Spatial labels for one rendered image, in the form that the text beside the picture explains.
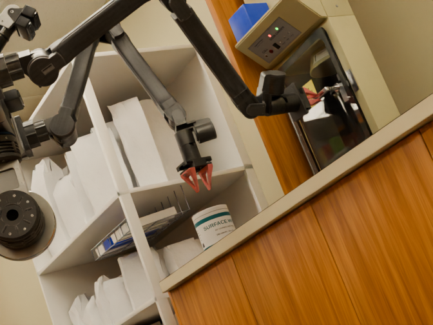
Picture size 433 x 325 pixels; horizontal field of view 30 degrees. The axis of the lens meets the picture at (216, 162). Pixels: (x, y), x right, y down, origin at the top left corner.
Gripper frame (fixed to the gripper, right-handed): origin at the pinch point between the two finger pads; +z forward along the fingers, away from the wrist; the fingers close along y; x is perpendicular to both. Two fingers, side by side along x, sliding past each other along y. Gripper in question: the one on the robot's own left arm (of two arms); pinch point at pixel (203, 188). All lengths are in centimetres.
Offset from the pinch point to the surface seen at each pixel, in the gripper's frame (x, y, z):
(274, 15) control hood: -36, 23, -39
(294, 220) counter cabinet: -28.1, 6.5, 22.6
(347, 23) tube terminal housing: -46, 40, -29
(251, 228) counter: -11.7, 3.4, 18.4
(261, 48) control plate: -20.8, 25.9, -36.0
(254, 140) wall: 62, 76, -34
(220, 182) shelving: 81, 64, -24
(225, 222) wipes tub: 20.4, 17.4, 7.5
